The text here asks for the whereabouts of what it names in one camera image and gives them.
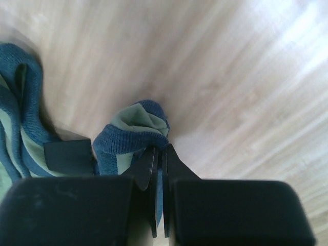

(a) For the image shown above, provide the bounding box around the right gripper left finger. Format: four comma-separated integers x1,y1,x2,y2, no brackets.
1,140,158,245

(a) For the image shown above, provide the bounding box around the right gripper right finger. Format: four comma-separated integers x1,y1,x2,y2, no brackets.
162,145,316,245

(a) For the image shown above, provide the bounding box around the olive green printed tank top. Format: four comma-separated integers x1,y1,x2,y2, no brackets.
1,43,170,196

